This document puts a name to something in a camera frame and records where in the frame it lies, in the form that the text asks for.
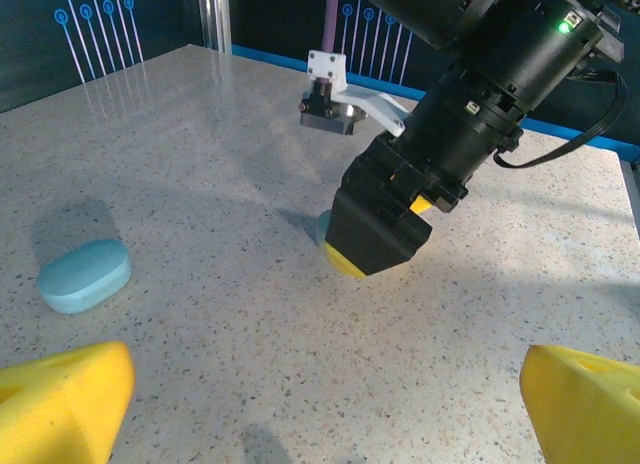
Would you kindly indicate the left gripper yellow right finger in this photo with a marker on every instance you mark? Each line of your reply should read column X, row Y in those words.
column 590, row 414

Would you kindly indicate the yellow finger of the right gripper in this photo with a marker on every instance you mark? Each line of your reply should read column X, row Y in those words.
column 375, row 229
column 420, row 205

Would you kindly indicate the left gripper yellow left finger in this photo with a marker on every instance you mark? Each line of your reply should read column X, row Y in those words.
column 60, row 409

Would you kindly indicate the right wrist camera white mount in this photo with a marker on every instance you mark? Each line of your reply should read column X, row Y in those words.
column 325, row 69

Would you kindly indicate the light blue earbud charging case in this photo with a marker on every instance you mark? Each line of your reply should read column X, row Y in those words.
column 85, row 276

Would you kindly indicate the aluminium frame post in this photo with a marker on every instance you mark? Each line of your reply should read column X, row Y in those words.
column 215, row 14

